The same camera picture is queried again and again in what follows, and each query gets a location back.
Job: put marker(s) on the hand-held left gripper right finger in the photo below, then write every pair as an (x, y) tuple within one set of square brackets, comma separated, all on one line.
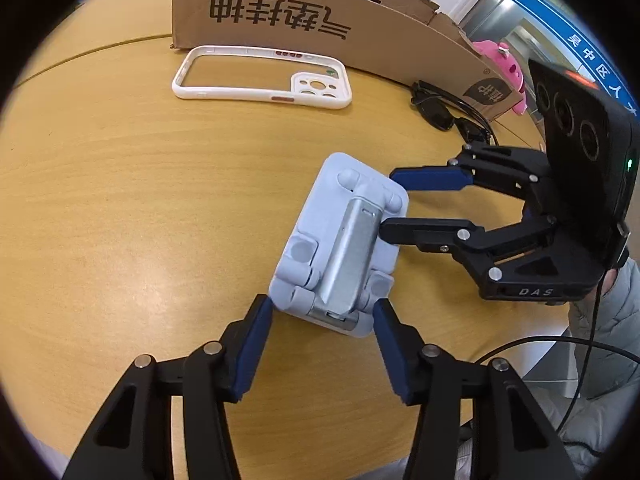
[(395, 355)]

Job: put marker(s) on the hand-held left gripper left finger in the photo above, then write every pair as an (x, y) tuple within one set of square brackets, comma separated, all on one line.
[(250, 350)]

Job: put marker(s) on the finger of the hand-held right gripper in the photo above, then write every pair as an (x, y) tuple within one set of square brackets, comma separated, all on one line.
[(415, 230), (430, 177)]

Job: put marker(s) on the white folding phone stand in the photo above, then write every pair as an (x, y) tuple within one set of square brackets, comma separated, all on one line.
[(320, 195)]

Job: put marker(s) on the brown cardboard box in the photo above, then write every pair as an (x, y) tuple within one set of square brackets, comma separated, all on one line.
[(300, 20)]

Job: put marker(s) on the person's right forearm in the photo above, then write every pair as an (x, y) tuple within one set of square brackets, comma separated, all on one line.
[(622, 290)]

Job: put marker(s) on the wooden desktop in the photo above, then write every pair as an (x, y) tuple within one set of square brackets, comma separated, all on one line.
[(125, 210)]

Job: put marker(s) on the black sunglasses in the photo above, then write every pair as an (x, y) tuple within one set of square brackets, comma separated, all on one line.
[(437, 115)]

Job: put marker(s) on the white phone case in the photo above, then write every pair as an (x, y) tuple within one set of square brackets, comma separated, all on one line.
[(342, 85)]

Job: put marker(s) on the pink plush bear toy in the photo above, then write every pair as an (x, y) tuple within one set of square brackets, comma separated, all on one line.
[(505, 62)]

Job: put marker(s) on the glass door with blue sign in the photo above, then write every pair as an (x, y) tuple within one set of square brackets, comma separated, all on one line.
[(550, 20)]

